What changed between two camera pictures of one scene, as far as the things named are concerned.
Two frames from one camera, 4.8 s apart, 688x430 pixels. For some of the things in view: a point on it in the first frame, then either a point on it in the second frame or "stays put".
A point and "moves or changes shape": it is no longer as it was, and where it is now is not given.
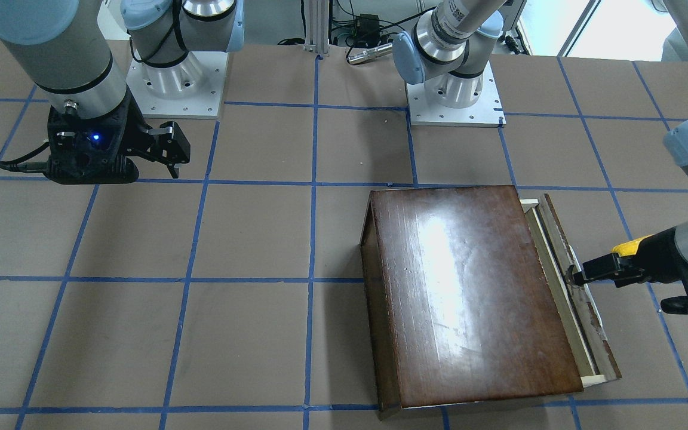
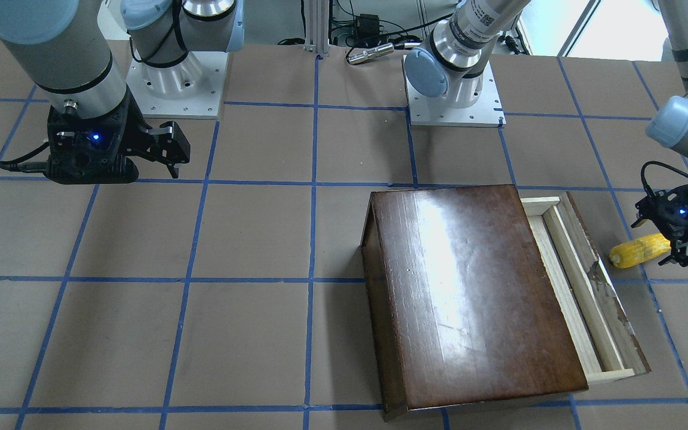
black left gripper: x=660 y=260 -> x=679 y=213
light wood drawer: x=576 y=305 moves or changes shape
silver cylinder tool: x=371 y=54 stays put
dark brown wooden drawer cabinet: x=458 y=306 stays put
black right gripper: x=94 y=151 stays put
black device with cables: x=367 y=26 stays put
